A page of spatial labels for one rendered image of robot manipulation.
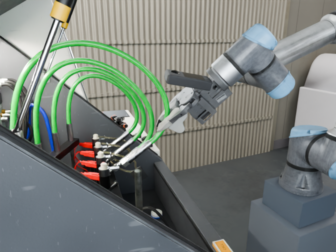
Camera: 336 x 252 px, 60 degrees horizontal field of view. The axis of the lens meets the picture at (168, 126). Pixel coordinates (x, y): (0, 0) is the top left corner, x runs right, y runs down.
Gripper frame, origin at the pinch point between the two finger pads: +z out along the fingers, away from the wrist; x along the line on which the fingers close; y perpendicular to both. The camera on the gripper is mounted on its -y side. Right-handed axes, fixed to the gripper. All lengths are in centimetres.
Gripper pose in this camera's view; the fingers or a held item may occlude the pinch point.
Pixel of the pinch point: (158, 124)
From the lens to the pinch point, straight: 78.4
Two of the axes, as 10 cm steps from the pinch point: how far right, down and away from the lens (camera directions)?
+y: 7.0, 5.7, 4.3
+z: -7.0, 6.5, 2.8
